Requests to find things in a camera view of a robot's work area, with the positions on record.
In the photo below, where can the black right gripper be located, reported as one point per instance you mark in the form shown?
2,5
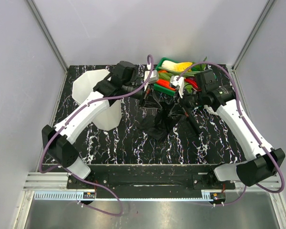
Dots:
184,107

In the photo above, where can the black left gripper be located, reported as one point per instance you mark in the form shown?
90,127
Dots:
145,95

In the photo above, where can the black trash bag roll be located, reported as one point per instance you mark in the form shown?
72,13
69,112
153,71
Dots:
191,126

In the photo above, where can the white faceted trash bin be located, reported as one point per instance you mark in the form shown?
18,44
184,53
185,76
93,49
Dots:
107,114

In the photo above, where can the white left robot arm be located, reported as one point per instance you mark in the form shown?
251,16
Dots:
93,107

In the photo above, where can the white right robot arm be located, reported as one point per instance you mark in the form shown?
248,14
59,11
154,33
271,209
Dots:
261,159

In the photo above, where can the green plastic vegetable tray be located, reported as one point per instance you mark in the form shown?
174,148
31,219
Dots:
167,74

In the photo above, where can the red chili pepper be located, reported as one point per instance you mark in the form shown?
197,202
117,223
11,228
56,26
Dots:
192,83

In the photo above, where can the orange carrot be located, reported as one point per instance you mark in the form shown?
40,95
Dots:
165,84

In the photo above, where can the white and yellow cabbage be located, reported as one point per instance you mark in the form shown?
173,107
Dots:
176,66

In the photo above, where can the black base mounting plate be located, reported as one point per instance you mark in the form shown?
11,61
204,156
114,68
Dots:
143,169

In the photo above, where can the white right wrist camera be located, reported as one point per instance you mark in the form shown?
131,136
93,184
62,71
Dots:
177,83

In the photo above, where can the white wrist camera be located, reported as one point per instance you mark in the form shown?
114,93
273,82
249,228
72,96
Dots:
152,79
177,83

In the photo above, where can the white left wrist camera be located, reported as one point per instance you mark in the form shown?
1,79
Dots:
152,79

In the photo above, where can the aluminium rail with slots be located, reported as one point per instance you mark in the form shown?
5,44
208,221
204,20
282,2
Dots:
128,187

